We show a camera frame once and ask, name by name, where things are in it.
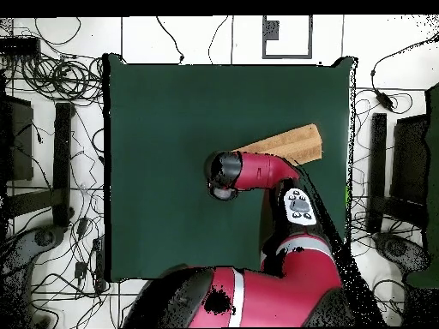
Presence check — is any black floor cable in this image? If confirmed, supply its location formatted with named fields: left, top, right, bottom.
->
left=155, top=15, right=185, bottom=64
left=207, top=15, right=229, bottom=65

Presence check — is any black power strip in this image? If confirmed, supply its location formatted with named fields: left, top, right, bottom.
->
left=92, top=236, right=106, bottom=292

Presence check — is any dark green table cloth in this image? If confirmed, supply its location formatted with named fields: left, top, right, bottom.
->
left=102, top=52, right=358, bottom=284

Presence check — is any tan terry towel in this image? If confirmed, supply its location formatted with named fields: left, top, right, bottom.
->
left=232, top=123, right=323, bottom=167

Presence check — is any black stand base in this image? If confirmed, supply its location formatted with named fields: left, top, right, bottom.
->
left=4, top=101, right=75, bottom=229
left=365, top=112, right=428, bottom=234

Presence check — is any black box device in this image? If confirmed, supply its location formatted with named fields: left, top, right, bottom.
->
left=0, top=36, right=41, bottom=57

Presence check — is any grey chair base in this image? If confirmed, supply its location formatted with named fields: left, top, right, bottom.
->
left=372, top=231, right=431, bottom=273
left=0, top=224, right=67, bottom=328

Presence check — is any black box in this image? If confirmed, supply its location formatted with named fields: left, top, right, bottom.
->
left=389, top=114, right=430, bottom=206
left=0, top=94, right=34, bottom=182

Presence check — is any black power adapter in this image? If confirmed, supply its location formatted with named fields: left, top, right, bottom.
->
left=374, top=89, right=395, bottom=111

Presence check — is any black coiled cable bundle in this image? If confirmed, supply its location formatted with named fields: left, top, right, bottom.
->
left=20, top=54, right=104, bottom=104

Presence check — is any grey floor frame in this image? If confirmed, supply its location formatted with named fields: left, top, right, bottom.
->
left=262, top=15, right=314, bottom=60

